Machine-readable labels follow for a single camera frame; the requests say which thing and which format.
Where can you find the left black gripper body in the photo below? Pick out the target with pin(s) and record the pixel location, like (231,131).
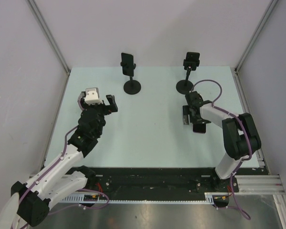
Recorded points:
(100,111)

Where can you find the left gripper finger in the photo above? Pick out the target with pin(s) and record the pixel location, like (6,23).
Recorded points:
(100,103)
(112,107)

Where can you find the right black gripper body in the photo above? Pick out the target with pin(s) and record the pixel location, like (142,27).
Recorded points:
(193,119)

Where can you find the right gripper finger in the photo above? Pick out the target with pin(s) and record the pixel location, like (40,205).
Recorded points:
(186,113)
(202,122)

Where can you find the black pole phone stand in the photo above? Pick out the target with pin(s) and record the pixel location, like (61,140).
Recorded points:
(131,86)
(184,86)

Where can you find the silver phone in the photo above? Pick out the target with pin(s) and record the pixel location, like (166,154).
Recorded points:
(127,64)

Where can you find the black phone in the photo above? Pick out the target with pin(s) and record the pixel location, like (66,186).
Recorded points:
(199,128)
(192,58)

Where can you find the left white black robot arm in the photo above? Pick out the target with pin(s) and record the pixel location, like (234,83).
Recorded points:
(39,194)

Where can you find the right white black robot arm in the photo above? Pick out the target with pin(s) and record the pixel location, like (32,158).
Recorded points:
(240,135)

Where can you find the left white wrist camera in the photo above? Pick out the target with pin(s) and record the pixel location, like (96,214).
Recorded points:
(90,96)

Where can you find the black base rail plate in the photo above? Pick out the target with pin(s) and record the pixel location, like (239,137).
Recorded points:
(156,184)

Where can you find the white slotted cable duct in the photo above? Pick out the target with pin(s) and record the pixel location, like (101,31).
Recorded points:
(78,198)

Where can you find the left aluminium frame post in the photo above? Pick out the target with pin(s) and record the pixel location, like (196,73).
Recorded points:
(48,34)

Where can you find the aluminium frame post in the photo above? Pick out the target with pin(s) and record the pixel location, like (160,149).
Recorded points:
(48,34)
(257,32)

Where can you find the right aluminium frame post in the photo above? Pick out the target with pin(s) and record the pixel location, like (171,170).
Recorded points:
(257,32)

